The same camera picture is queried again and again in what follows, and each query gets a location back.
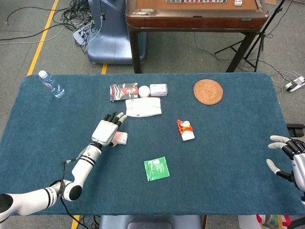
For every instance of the clear plastic water bottle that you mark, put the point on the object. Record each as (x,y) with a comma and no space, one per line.
(51,84)

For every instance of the grey blue robot torso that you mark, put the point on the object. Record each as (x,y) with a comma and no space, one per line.
(152,223)

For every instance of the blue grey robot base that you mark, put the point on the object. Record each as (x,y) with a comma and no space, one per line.
(112,35)

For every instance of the black metal frame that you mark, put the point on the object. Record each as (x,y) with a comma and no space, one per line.
(296,130)

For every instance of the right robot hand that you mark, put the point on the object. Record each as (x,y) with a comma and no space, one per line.
(299,164)

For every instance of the white pouch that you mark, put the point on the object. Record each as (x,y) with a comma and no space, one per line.
(143,107)

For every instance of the round white jar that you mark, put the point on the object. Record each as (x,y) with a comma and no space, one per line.
(144,91)

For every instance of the single white mahjong tile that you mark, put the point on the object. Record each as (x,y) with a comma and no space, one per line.
(237,2)

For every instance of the white floor power strip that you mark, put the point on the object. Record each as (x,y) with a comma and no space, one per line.
(294,84)

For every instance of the black tripod stand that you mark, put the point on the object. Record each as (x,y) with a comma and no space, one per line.
(262,35)

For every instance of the brown mahjong table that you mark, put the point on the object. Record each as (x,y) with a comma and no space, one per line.
(190,22)

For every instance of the red black printed box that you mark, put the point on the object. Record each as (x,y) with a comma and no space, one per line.
(124,91)

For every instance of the round woven brown coaster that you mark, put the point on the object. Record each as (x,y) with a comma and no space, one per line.
(208,91)

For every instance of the small pink tissue pack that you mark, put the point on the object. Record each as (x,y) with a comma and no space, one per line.
(122,138)

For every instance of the white wrapped packet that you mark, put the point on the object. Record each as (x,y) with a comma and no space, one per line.
(158,90)

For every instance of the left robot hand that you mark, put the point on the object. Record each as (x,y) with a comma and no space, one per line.
(104,131)

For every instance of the orange white snack packet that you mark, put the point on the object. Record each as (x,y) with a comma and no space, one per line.
(186,131)

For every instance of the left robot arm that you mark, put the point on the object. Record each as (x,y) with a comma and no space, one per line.
(81,167)

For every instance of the face-up mahjong tile row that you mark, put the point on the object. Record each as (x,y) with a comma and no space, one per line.
(195,1)

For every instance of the white power strip with plugs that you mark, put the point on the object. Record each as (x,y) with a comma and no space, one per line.
(79,34)

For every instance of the green flat sachet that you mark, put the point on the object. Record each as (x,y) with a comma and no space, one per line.
(156,169)

